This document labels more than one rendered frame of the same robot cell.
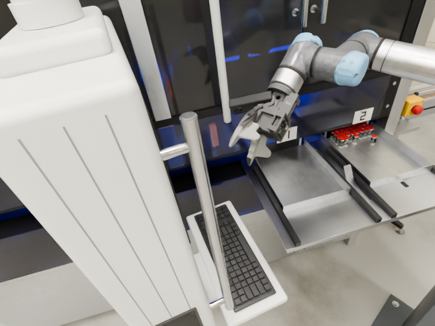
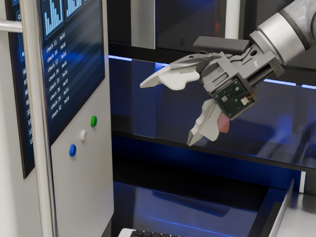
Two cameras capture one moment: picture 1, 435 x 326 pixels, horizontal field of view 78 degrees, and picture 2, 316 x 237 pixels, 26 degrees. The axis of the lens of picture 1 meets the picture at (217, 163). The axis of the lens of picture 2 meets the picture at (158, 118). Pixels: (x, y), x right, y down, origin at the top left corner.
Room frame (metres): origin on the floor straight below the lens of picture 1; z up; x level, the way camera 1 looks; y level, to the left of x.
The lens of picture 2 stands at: (-0.34, -0.54, 1.73)
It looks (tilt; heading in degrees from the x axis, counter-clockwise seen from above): 27 degrees down; 30
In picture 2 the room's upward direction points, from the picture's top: straight up
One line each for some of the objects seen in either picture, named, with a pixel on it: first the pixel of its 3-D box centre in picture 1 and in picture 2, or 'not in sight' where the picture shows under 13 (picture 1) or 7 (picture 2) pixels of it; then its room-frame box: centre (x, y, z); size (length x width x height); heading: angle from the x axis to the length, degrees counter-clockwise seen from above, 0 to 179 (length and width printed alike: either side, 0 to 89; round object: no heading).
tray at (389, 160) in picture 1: (370, 151); not in sight; (0.84, -0.64, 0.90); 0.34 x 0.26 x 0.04; 8
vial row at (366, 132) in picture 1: (354, 136); not in sight; (0.95, -0.63, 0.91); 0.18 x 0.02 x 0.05; 98
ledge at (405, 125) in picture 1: (395, 123); not in sight; (1.04, -0.88, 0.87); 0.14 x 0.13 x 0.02; 8
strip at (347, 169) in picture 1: (356, 182); not in sight; (0.67, -0.50, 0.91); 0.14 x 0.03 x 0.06; 9
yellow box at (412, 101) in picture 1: (408, 105); not in sight; (1.00, -0.87, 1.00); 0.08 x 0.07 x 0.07; 8
